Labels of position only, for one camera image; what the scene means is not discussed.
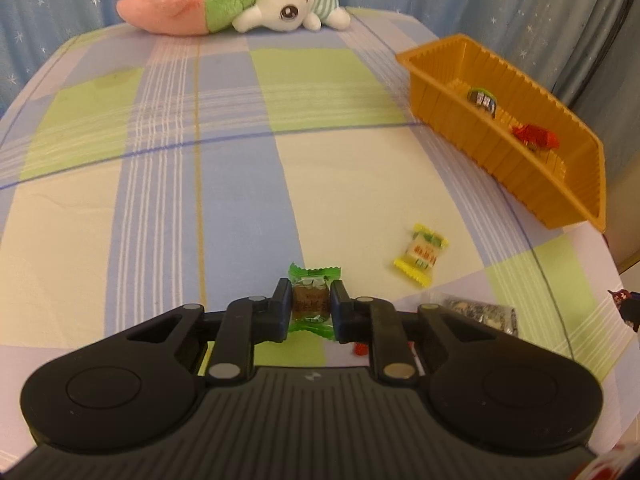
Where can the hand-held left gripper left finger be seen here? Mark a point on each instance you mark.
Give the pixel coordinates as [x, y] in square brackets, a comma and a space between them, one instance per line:
[280, 310]

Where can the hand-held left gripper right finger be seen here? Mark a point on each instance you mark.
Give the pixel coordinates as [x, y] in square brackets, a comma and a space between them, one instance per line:
[339, 310]

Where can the small green candy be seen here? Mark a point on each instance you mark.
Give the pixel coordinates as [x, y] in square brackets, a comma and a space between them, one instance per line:
[310, 302]

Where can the yellow candy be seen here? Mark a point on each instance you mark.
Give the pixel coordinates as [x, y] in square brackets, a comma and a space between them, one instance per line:
[421, 255]

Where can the grey clear snack packet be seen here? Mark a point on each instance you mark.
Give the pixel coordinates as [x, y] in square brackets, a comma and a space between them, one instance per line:
[480, 312]

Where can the orange plastic tray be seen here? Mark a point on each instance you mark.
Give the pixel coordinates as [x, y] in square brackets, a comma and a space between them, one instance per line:
[500, 160]

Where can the large green snack packet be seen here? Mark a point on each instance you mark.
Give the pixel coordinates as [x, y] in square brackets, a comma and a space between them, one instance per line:
[482, 100]

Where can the red orange snack packet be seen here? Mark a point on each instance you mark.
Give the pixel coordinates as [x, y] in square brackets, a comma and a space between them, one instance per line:
[535, 136]

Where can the checked pastel tablecloth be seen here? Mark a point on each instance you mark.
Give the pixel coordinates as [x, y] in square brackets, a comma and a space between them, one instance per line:
[150, 185]

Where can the red white printed cloth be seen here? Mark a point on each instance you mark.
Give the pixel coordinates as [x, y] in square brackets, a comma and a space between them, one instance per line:
[602, 471]

